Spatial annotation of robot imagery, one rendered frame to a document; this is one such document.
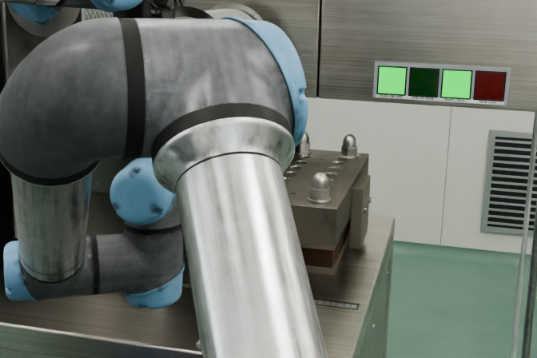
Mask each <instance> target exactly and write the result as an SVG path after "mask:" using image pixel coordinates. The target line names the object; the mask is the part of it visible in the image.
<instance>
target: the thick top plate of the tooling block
mask: <svg viewBox="0 0 537 358"><path fill-rule="evenodd" d="M310 151H311V153H310V154H307V155H300V154H294V157H293V159H292V162H291V163H290V165H289V166H288V168H287V169H286V170H285V171H284V172H283V176H284V182H285V185H286V189H287V193H288V199H289V202H290V205H291V209H292V215H293V218H294V221H295V225H296V231H297V234H298V237H299V242H301V243H309V244H316V245H331V246H336V243H337V241H338V240H339V238H340V235H341V233H342V232H343V230H344V227H345V225H346V224H347V222H348V219H349V217H350V216H351V211H352V188H353V186H354V184H355V183H356V181H357V179H358V177H359V175H361V174H363V175H368V159H369V153H357V155H358V158H343V157H340V154H341V151H330V150H319V149H310ZM319 172H322V173H324V174H325V175H326V176H327V178H328V186H329V188H330V196H329V197H330V198H331V201H330V202H328V203H313V202H311V201H308V197H309V188H310V187H311V186H312V178H313V176H314V175H315V174H316V173H319Z"/></svg>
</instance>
